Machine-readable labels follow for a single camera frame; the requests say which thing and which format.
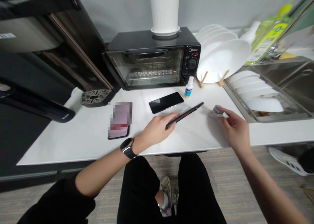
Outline black smartphone with lit screen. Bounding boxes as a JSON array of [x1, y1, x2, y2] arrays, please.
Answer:
[[107, 101, 133, 141]]

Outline stainless steel sink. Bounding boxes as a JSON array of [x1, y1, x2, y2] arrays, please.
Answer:
[[243, 56, 314, 116]]

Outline black and grey appliance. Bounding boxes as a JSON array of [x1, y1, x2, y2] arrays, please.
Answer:
[[0, 0, 76, 124]]

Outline grey cleaning cloth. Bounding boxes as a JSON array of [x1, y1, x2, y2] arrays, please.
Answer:
[[208, 105, 230, 119]]

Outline black toaster oven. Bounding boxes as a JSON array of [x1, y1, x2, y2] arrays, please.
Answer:
[[101, 26, 202, 92]]

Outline row of white plates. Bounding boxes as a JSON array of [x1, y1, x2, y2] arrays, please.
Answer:
[[196, 24, 252, 84]]

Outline dark brown drinks machine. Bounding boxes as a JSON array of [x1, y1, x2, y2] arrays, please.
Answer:
[[37, 0, 121, 109]]

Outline thin black smartphone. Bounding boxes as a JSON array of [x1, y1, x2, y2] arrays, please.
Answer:
[[165, 101, 205, 131]]

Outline white ribbed cylinder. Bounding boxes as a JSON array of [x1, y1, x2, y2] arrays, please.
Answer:
[[149, 0, 181, 37]]

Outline person's right hand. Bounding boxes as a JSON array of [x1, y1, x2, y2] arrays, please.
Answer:
[[216, 105, 251, 150]]

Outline metal dish drainer tray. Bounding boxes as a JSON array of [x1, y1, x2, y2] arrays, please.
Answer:
[[222, 78, 314, 124]]

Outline wooden plate rack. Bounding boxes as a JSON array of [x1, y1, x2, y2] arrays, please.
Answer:
[[196, 69, 230, 89]]

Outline small white spray bottle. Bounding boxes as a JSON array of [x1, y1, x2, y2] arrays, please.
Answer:
[[184, 76, 195, 99]]

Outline black smartphone with dark screen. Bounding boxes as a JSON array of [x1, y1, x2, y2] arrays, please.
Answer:
[[148, 92, 185, 115]]

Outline green dish soap bottle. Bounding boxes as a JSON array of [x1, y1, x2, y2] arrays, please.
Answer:
[[243, 0, 307, 66]]

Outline row of white bowls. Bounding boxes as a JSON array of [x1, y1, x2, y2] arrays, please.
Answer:
[[227, 70, 285, 113]]

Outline person's left hand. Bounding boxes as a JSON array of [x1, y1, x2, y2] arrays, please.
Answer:
[[134, 112, 182, 155]]

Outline person's legs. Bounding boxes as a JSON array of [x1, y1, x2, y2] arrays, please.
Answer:
[[117, 154, 228, 224]]

